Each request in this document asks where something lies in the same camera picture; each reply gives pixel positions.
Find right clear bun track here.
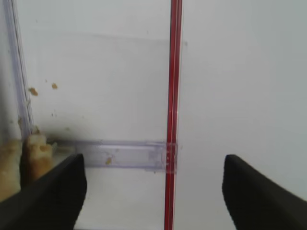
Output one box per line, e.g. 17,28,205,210
49,139,177,173

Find right red plastic rail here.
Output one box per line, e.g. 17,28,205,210
164,0,182,230

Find sesame burger bun tops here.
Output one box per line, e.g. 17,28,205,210
0,134,53,202

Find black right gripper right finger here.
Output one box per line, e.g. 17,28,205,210
222,155,307,230

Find right clear inner rail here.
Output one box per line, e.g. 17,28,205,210
3,0,34,139

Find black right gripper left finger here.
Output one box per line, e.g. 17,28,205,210
0,154,87,230

